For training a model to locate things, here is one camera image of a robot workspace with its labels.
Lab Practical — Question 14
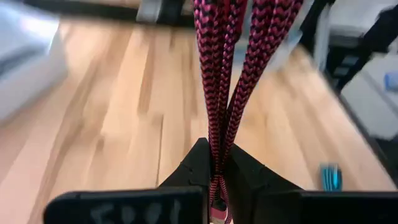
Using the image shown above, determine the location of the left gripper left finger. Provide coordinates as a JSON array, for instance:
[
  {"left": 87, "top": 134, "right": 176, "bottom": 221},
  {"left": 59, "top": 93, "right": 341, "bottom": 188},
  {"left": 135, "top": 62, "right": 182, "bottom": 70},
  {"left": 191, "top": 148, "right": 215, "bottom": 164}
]
[{"left": 43, "top": 138, "right": 212, "bottom": 224}]

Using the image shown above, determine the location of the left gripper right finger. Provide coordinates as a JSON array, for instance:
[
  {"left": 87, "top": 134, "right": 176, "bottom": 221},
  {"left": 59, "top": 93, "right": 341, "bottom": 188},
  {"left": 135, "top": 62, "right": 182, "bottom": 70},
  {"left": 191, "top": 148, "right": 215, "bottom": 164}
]
[{"left": 225, "top": 144, "right": 398, "bottom": 224}]

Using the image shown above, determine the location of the teal braided USB cable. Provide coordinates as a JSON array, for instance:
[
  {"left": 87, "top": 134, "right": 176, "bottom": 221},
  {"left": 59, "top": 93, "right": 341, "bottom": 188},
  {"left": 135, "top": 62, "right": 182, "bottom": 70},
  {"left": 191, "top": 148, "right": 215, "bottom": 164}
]
[{"left": 319, "top": 162, "right": 343, "bottom": 192}]

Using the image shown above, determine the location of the magenta braided USB cable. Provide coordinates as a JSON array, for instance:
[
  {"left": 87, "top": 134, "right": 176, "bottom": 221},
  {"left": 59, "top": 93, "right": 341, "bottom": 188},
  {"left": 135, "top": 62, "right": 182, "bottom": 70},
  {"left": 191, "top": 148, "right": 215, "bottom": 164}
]
[{"left": 192, "top": 0, "right": 305, "bottom": 224}]

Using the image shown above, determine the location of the white plastic bin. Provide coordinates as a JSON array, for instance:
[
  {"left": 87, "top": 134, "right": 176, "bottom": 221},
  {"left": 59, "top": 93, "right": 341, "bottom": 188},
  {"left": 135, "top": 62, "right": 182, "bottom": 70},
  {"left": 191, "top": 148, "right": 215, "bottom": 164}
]
[{"left": 0, "top": 0, "right": 68, "bottom": 123}]

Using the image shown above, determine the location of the grey metal frame bracket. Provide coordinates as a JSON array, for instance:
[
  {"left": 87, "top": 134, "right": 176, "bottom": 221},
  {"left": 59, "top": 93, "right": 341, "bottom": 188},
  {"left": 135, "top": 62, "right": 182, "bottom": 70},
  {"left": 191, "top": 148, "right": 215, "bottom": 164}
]
[{"left": 136, "top": 0, "right": 163, "bottom": 23}]

